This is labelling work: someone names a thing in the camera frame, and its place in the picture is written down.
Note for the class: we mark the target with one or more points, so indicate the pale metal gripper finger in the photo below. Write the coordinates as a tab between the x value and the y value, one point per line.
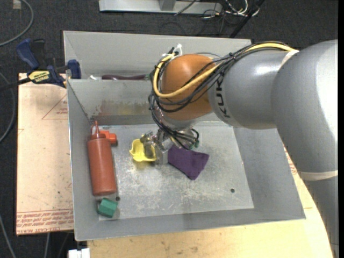
145	137
148	149

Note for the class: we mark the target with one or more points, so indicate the yellow plastic cup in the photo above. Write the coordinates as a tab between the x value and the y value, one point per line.
138	150

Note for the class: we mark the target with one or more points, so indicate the purple cloth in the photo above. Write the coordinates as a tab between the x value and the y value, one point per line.
188	161

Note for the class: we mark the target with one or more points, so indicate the small orange plastic piece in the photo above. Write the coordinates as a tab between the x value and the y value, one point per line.
111	137

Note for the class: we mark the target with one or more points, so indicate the grey metal bin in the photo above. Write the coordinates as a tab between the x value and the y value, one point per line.
172	197

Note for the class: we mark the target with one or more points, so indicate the red squeeze bottle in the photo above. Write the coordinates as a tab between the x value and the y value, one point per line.
101	165

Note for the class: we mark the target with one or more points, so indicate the green block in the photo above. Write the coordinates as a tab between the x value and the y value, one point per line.
107	208

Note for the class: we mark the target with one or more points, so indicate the brown cardboard board, red print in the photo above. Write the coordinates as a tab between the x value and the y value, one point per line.
43	154

